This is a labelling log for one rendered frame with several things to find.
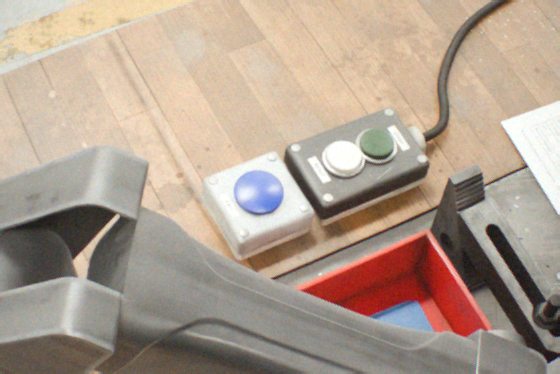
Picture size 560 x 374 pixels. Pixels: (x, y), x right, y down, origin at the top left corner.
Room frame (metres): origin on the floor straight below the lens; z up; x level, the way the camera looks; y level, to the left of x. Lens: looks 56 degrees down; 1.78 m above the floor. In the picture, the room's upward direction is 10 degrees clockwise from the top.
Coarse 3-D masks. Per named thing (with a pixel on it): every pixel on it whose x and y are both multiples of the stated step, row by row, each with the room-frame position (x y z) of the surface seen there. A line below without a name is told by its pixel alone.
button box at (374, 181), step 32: (448, 64) 0.76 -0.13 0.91; (352, 128) 0.64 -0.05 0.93; (384, 128) 0.65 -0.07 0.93; (416, 128) 0.66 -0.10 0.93; (288, 160) 0.61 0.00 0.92; (320, 160) 0.61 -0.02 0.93; (384, 160) 0.61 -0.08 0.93; (416, 160) 0.62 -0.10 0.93; (320, 192) 0.57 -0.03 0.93; (352, 192) 0.58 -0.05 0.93; (384, 192) 0.60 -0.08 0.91; (320, 224) 0.56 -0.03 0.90
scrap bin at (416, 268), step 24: (408, 240) 0.52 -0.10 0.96; (432, 240) 0.53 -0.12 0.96; (360, 264) 0.50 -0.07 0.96; (384, 264) 0.51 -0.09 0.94; (408, 264) 0.53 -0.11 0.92; (432, 264) 0.52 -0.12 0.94; (312, 288) 0.47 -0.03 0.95; (336, 288) 0.48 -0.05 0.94; (360, 288) 0.50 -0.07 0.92; (384, 288) 0.51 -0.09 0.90; (408, 288) 0.51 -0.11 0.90; (432, 288) 0.51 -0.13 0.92; (456, 288) 0.49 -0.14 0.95; (360, 312) 0.48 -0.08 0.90; (432, 312) 0.49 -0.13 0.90; (456, 312) 0.48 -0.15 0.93; (480, 312) 0.47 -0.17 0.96
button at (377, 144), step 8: (376, 128) 0.64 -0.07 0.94; (368, 136) 0.63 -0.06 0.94; (376, 136) 0.63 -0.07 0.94; (384, 136) 0.64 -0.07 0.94; (360, 144) 0.62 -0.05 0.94; (368, 144) 0.62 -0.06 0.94; (376, 144) 0.63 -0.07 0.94; (384, 144) 0.63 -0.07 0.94; (392, 144) 0.63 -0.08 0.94; (368, 152) 0.62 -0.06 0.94; (376, 152) 0.62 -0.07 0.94; (384, 152) 0.62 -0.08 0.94
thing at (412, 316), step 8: (408, 304) 0.50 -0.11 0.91; (416, 304) 0.50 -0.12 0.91; (392, 312) 0.49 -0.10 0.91; (400, 312) 0.49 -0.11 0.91; (408, 312) 0.49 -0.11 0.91; (416, 312) 0.49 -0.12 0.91; (384, 320) 0.48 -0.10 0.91; (392, 320) 0.48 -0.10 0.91; (400, 320) 0.48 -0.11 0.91; (408, 320) 0.48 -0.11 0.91; (416, 320) 0.48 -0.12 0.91; (424, 320) 0.48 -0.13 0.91; (416, 328) 0.48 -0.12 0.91; (424, 328) 0.48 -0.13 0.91
